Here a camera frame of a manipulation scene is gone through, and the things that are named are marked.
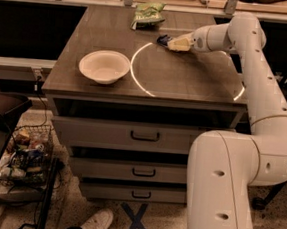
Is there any middle grey drawer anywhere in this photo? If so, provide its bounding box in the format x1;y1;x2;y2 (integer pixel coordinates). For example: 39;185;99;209
69;157;187;184

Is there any green snack bag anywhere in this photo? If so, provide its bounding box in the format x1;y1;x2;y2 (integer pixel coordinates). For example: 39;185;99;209
131;2;165;30

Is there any blue tape cross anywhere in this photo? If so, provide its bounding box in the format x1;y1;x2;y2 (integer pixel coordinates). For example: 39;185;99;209
121;202;148;229

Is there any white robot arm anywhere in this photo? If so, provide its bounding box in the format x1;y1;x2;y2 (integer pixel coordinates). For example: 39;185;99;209
167;12;287;229

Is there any grey drawer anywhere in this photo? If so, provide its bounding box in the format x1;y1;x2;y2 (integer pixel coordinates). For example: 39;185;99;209
79;182;187;204
69;157;187;184
52;116;207;154

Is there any wire basket with groceries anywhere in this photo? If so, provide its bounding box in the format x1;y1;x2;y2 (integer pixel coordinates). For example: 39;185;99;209
0;125;54;186

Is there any black chair base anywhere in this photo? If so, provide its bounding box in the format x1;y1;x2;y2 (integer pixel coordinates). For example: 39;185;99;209
251;182;285;211

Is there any dark blue rxbar wrapper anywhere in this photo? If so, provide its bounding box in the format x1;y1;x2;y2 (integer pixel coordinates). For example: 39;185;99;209
157;34;172;47

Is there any white right shoe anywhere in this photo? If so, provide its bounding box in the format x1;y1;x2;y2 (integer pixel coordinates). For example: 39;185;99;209
81;209;114;229

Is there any bottom grey drawer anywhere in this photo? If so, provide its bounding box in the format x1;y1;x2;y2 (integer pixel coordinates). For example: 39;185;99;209
79;182;187;204

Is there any top grey drawer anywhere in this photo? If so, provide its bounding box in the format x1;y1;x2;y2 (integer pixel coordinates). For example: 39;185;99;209
52;116;207;154

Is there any white paper bowl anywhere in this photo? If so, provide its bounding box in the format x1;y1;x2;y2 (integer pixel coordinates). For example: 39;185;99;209
78;50;130;84

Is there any black metal stand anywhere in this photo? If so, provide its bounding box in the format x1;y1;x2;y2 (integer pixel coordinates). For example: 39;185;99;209
18;158;59;229

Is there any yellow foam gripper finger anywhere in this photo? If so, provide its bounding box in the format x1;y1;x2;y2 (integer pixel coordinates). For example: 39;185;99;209
167;33;193;52

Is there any grey drawer cabinet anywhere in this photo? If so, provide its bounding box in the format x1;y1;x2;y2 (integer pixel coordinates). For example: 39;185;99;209
32;0;259;213

